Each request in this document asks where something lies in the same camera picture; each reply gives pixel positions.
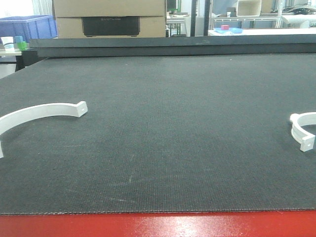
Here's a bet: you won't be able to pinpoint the large white PVC clamp left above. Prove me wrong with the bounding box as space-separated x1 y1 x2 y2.
0 101 88 159

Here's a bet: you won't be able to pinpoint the green small block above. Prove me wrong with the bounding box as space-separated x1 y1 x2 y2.
16 41 28 51

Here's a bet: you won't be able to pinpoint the small white PVC clamp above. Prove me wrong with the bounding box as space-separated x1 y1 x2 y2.
289 112 316 152

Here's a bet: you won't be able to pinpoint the dark grey table mat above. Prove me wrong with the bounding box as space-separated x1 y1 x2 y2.
0 53 316 214

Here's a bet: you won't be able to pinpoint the lower cardboard box black print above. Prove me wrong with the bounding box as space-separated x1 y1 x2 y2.
56 16 166 39

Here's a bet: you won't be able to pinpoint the blue plastic crate background left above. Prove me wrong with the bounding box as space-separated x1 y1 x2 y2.
0 15 57 42

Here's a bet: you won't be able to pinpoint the dark grey stacked boards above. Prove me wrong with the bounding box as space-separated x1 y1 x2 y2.
30 34 316 58

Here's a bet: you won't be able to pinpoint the white cup background left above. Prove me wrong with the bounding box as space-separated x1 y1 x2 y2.
0 37 15 52

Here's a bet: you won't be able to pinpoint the upper cardboard box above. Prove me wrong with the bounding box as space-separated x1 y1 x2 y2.
53 0 166 17

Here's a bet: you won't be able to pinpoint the red cube background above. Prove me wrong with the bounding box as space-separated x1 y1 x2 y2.
221 25 229 31

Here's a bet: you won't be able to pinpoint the blue tray with red cube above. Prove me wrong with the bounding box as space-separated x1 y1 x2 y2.
214 28 243 35

